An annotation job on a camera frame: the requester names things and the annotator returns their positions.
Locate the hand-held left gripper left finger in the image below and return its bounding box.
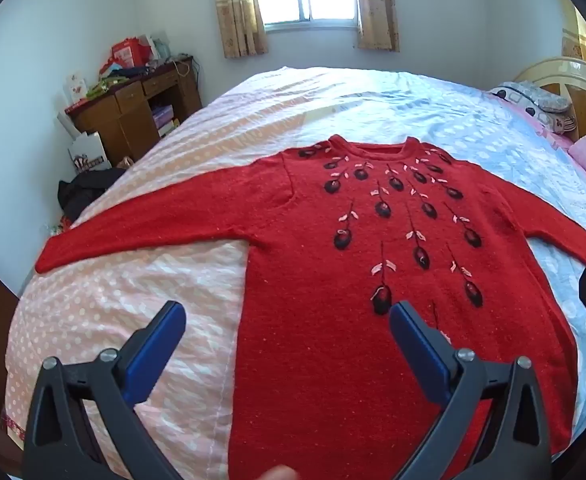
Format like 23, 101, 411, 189
22, 300, 188, 480

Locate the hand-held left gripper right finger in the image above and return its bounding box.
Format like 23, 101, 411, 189
389, 301, 566, 480

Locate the red knitted sweater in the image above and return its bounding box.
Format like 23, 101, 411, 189
35, 135, 586, 480

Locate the black clothes pile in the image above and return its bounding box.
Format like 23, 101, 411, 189
57, 167, 126, 223

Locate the white paper bag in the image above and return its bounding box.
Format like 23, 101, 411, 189
68, 131, 112, 173

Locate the grey patterned pillow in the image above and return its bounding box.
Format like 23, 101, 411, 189
488, 82, 574, 113

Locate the brown wooden desk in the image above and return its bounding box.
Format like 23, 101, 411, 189
64, 57, 204, 166

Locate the cream wooden headboard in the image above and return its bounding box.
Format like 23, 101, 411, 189
513, 56, 586, 141

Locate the white red card box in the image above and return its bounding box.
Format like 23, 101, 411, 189
64, 72, 88, 107

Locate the red gift bag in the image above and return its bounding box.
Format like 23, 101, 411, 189
110, 36, 156, 70

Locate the beige patterned curtain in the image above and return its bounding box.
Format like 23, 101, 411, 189
212, 0, 270, 59
354, 0, 401, 52

